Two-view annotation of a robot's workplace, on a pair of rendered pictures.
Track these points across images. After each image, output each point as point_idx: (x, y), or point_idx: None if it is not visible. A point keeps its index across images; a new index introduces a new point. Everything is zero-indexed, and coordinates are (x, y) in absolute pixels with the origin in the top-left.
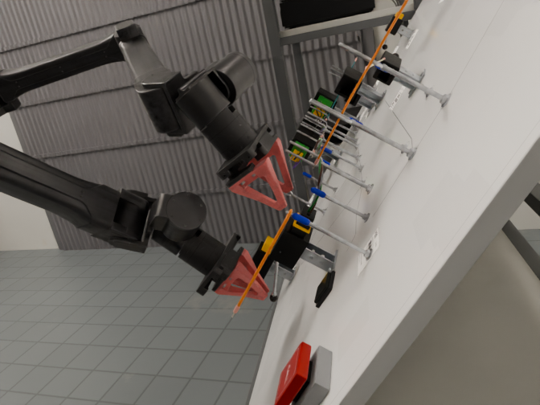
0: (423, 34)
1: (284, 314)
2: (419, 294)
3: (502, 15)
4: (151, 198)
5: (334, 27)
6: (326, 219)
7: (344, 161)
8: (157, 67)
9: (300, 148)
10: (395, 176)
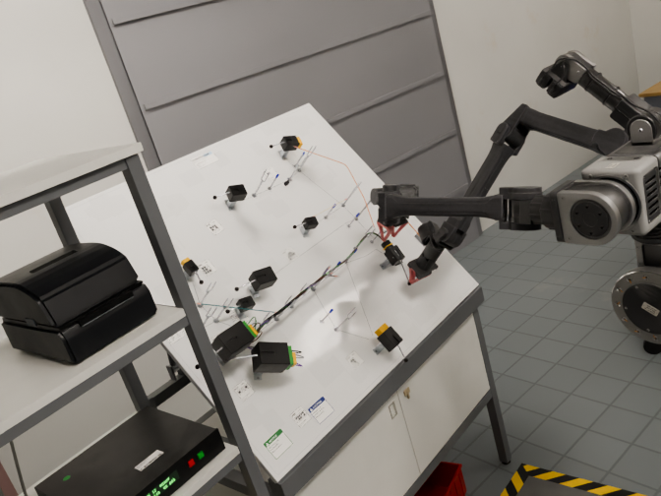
0: (234, 246)
1: (403, 322)
2: None
3: (326, 185)
4: (435, 233)
5: None
6: (347, 313)
7: (284, 338)
8: (400, 190)
9: (370, 228)
10: (360, 227)
